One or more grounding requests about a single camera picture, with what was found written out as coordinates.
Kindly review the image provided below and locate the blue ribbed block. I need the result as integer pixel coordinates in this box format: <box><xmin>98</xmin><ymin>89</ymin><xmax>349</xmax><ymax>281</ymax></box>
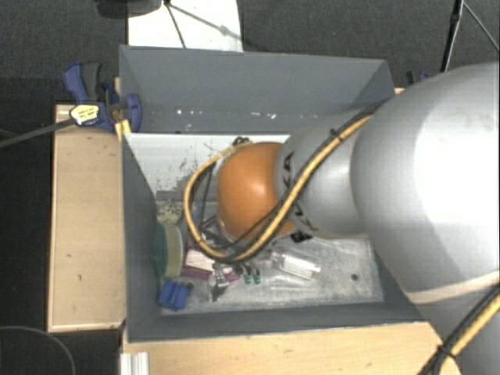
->
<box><xmin>157</xmin><ymin>279</ymin><xmax>195</xmax><ymax>313</ymax></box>

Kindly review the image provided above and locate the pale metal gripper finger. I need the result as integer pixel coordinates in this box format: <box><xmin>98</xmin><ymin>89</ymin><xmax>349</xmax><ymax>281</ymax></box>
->
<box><xmin>209</xmin><ymin>270</ymin><xmax>231</xmax><ymax>302</ymax></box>

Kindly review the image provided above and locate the white black-speckled sponge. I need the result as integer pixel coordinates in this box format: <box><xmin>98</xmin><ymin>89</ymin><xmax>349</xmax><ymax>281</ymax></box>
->
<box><xmin>155</xmin><ymin>200</ymin><xmax>185</xmax><ymax>226</ymax></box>

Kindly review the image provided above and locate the black cylinder on white bracket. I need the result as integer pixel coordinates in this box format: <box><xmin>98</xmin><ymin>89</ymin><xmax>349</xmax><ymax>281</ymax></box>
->
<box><xmin>290</xmin><ymin>227</ymin><xmax>316</xmax><ymax>245</ymax></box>

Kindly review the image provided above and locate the pale wood board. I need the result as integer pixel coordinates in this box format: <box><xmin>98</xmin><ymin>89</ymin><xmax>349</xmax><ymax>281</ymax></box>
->
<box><xmin>46</xmin><ymin>103</ymin><xmax>127</xmax><ymax>334</ymax></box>

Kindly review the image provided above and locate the green and cream round sponge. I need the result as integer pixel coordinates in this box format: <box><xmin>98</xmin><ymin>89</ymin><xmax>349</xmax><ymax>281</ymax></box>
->
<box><xmin>151</xmin><ymin>222</ymin><xmax>185</xmax><ymax>279</ymax></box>

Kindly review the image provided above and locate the grey metal bin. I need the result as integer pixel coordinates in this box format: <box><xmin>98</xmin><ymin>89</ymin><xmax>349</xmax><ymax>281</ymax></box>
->
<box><xmin>118</xmin><ymin>44</ymin><xmax>429</xmax><ymax>343</ymax></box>

